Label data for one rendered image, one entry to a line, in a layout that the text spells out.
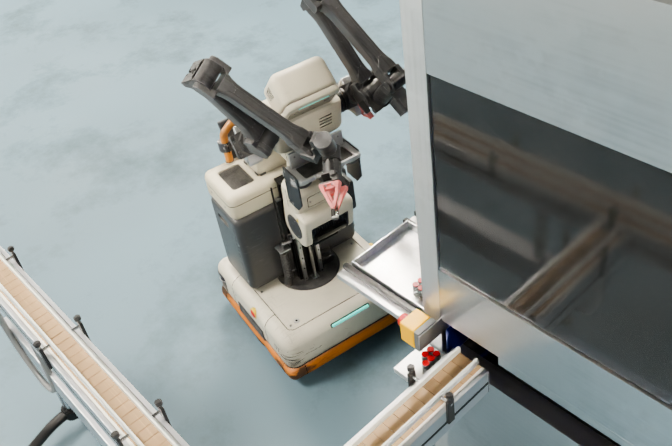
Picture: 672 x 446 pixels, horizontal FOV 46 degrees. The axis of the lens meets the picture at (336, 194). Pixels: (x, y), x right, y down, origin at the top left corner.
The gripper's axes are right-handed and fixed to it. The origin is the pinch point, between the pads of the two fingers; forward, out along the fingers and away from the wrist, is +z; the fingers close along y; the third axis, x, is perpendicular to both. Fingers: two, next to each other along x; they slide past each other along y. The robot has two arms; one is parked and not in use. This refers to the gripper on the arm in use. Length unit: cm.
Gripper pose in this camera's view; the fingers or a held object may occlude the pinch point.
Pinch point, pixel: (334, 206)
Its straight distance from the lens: 232.2
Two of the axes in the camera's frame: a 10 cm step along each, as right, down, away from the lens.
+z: 0.6, 9.1, -4.2
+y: -4.5, -3.5, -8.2
